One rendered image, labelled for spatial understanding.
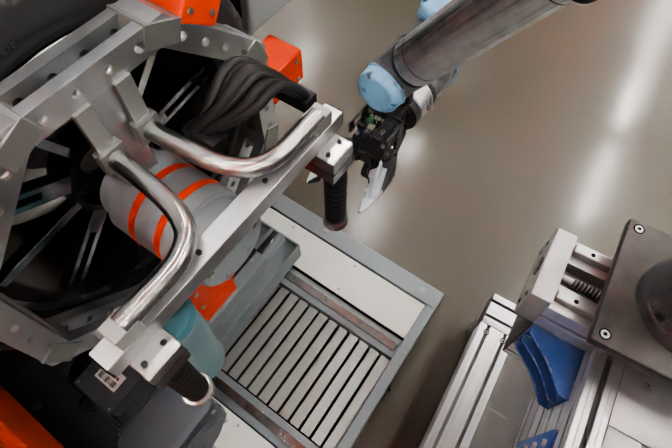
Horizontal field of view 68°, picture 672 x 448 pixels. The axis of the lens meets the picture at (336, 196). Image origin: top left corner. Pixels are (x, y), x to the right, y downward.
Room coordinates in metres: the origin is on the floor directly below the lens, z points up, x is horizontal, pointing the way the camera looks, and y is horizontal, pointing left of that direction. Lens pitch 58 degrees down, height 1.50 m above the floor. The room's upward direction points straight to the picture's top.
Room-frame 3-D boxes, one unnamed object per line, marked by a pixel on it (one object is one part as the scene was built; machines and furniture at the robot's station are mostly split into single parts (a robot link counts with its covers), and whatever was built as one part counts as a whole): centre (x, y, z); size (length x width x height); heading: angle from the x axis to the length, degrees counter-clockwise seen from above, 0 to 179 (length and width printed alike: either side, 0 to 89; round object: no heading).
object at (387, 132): (0.53, -0.08, 0.86); 0.12 x 0.08 x 0.09; 145
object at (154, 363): (0.16, 0.22, 0.93); 0.09 x 0.05 x 0.05; 55
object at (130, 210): (0.37, 0.23, 0.85); 0.21 x 0.14 x 0.14; 55
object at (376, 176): (0.42, -0.06, 0.85); 0.09 x 0.03 x 0.06; 168
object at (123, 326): (0.26, 0.25, 1.03); 0.19 x 0.18 x 0.11; 55
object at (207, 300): (0.43, 0.32, 0.48); 0.16 x 0.12 x 0.17; 55
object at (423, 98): (0.60, -0.13, 0.85); 0.08 x 0.05 x 0.08; 55
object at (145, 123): (0.42, 0.13, 1.03); 0.19 x 0.18 x 0.11; 55
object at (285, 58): (0.67, 0.12, 0.85); 0.09 x 0.08 x 0.07; 145
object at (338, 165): (0.43, 0.03, 0.93); 0.09 x 0.05 x 0.05; 55
